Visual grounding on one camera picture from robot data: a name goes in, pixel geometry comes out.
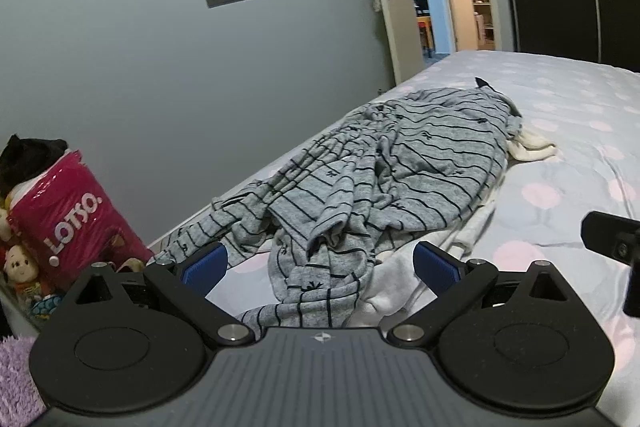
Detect grey striped bow print pants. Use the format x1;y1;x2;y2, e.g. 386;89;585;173
160;127;388;330

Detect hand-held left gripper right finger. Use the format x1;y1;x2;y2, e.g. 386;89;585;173
386;241;585;349

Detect grey striped top black tag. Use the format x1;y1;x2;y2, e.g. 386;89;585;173
345;77;524;235

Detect pink plastic bag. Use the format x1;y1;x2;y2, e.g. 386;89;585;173
7;149;156;296

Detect orange stool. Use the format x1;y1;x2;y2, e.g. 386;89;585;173
416;17;434;58

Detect brown haired plush doll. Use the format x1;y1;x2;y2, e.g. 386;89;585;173
2;244;42;284

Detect black cloth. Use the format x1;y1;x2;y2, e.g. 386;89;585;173
0;134;69;200

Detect hallway bookshelf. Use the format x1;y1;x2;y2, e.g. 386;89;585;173
464;0;499;50

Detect colourful plush toy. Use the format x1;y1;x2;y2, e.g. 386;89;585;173
15;279;67;319

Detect purple fluffy rug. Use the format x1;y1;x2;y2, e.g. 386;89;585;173
0;334;49;427

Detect cream white garment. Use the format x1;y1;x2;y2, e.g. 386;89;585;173
357;126;559;324

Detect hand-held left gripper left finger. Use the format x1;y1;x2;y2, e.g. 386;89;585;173
59;242;255;349

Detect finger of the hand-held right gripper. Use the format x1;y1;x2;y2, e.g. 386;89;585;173
581;210;640;267
623;257;640;319

